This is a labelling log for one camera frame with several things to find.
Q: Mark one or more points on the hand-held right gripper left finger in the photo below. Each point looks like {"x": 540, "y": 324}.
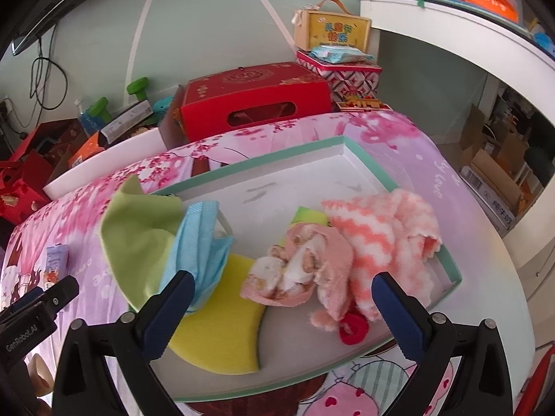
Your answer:
{"x": 169, "y": 320}

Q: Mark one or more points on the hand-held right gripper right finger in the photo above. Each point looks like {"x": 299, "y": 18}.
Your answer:
{"x": 396, "y": 320}

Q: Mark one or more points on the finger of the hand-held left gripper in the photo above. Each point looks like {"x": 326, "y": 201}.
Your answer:
{"x": 56, "y": 297}

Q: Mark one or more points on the purple tissue packet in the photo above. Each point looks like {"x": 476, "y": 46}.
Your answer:
{"x": 57, "y": 264}

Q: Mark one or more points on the red scrunchie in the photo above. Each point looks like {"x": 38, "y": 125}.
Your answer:
{"x": 353, "y": 331}

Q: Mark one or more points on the yellow sponge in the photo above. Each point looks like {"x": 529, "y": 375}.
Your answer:
{"x": 225, "y": 325}

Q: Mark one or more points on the blue face mask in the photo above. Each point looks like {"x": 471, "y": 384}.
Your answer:
{"x": 199, "y": 247}

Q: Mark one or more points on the green cloth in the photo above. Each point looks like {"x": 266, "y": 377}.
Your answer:
{"x": 134, "y": 242}

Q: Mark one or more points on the pink white striped fuzzy sock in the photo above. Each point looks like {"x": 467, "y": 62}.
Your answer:
{"x": 381, "y": 234}

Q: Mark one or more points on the pink bear print sock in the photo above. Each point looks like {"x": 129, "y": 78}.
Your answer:
{"x": 299, "y": 268}

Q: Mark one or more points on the green tissue packet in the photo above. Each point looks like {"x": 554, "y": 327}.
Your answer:
{"x": 305, "y": 219}

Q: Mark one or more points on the teal rimmed white tray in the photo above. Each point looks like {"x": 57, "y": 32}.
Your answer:
{"x": 295, "y": 182}

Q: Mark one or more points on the red felt bag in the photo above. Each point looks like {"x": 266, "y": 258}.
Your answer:
{"x": 21, "y": 190}

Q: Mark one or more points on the orange box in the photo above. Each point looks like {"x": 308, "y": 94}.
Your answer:
{"x": 86, "y": 149}

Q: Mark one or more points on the dark red open box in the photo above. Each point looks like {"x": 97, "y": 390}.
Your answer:
{"x": 43, "y": 143}

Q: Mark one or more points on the cardboard box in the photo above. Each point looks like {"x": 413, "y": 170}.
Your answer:
{"x": 494, "y": 182}

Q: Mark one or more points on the blue liquid bottle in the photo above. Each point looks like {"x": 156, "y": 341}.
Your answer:
{"x": 86, "y": 119}

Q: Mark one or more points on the printed blanket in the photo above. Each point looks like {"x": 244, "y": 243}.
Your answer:
{"x": 390, "y": 138}

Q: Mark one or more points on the black and white box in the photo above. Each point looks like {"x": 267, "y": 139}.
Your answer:
{"x": 125, "y": 121}

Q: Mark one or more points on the green dumbbell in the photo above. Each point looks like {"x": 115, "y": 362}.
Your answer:
{"x": 100, "y": 110}
{"x": 138, "y": 91}

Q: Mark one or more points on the small teal item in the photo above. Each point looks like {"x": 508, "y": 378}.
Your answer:
{"x": 161, "y": 107}

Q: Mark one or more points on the red gift box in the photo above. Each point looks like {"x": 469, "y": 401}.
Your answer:
{"x": 256, "y": 95}

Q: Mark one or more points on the red patterned tin box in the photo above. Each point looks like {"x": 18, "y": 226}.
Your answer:
{"x": 347, "y": 80}

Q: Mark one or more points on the blue wet wipes pack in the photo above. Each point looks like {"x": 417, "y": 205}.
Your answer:
{"x": 342, "y": 53}

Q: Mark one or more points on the black monitor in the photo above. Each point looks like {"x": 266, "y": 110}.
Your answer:
{"x": 52, "y": 13}

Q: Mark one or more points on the white shelf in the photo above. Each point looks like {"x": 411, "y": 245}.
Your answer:
{"x": 455, "y": 26}

